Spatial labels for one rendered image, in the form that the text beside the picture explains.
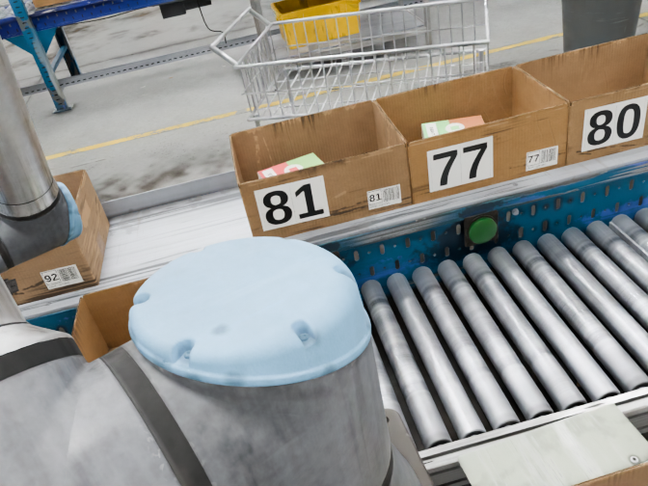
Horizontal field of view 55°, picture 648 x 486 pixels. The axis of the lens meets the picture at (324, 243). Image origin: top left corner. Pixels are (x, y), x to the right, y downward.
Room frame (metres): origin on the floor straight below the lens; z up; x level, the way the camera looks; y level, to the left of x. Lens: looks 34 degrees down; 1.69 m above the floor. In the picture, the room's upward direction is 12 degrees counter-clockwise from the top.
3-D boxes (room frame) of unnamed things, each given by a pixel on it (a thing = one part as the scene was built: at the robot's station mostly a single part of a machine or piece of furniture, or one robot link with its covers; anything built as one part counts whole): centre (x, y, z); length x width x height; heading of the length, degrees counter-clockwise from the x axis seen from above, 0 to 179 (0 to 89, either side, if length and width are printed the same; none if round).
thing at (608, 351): (0.96, -0.50, 0.72); 0.52 x 0.05 x 0.05; 5
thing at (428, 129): (1.47, -0.40, 0.92); 0.16 x 0.11 x 0.07; 82
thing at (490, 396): (0.94, -0.24, 0.72); 0.52 x 0.05 x 0.05; 5
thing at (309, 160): (1.42, 0.04, 0.92); 0.16 x 0.11 x 0.07; 106
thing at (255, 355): (0.31, 0.06, 1.37); 0.17 x 0.15 x 0.18; 121
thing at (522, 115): (1.41, -0.41, 0.96); 0.39 x 0.29 x 0.17; 95
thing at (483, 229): (1.19, -0.38, 0.81); 0.07 x 0.01 x 0.07; 95
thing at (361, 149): (1.38, -0.02, 0.96); 0.39 x 0.29 x 0.17; 95
